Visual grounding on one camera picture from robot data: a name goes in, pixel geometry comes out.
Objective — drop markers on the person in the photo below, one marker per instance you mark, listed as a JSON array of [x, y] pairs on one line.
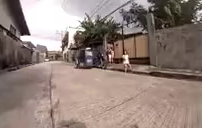
[[125, 60], [110, 54]]

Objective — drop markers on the blue vehicle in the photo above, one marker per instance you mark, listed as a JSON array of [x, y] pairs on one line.
[[88, 57]]

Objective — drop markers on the grey concrete road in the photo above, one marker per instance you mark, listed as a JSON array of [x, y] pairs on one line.
[[99, 96]]

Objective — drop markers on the dark thin pole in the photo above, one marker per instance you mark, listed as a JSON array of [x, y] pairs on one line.
[[123, 38]]

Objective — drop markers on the white building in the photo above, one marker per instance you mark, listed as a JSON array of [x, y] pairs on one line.
[[68, 45]]

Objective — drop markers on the concrete pole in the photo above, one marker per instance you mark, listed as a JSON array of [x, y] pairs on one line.
[[151, 40]]

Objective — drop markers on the distant buildings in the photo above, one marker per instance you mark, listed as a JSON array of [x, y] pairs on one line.
[[40, 52]]

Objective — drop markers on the raised concrete kerb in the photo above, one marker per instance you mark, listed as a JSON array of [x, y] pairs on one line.
[[169, 73]]

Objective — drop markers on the large green tree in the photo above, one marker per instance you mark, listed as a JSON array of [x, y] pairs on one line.
[[169, 11]]

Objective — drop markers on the grey building with dark roof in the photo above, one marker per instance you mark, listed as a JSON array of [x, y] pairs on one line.
[[4, 15]]

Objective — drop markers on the tan fence wall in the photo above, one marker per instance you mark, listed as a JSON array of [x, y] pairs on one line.
[[135, 46]]

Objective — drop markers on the grey concrete wall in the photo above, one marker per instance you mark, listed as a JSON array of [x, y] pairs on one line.
[[185, 46], [5, 50]]

